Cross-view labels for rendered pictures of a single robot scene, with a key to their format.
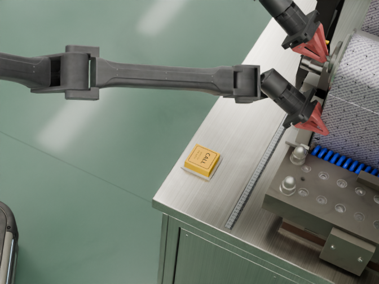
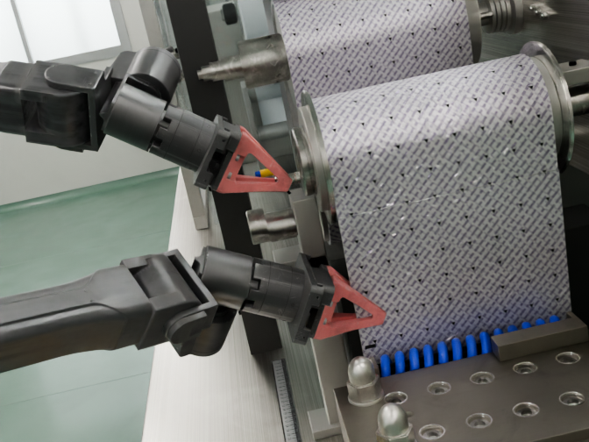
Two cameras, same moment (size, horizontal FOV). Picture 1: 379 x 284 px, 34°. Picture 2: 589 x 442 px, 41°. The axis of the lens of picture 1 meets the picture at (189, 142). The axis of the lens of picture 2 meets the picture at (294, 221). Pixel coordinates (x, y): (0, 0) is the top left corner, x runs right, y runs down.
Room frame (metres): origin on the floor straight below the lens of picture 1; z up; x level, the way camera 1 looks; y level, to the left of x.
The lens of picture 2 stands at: (0.31, 0.05, 1.46)
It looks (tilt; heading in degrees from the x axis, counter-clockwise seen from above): 18 degrees down; 336
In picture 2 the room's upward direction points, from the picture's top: 12 degrees counter-clockwise
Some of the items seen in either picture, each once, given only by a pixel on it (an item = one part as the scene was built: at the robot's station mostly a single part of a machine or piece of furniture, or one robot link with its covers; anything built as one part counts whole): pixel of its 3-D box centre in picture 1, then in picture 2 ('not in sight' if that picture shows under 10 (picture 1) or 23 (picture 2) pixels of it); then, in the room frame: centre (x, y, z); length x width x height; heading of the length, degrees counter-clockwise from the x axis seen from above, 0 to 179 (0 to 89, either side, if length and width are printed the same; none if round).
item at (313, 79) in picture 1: (309, 103); (310, 317); (1.09, -0.29, 1.05); 0.06 x 0.05 x 0.31; 69
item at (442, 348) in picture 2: (355, 167); (475, 349); (0.93, -0.40, 1.03); 0.21 x 0.04 x 0.03; 69
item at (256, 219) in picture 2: (307, 61); (258, 225); (1.11, -0.25, 1.18); 0.04 x 0.02 x 0.04; 159
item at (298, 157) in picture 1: (299, 152); (362, 377); (0.93, -0.26, 1.05); 0.04 x 0.04 x 0.04
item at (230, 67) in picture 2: not in sight; (219, 70); (1.31, -0.33, 1.33); 0.06 x 0.03 x 0.03; 69
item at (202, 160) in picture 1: (202, 160); not in sight; (0.98, -0.04, 0.91); 0.07 x 0.07 x 0.02; 69
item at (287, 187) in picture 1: (289, 183); (393, 426); (0.84, -0.23, 1.05); 0.04 x 0.04 x 0.04
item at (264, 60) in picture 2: not in sight; (263, 60); (1.29, -0.38, 1.33); 0.06 x 0.06 x 0.06; 69
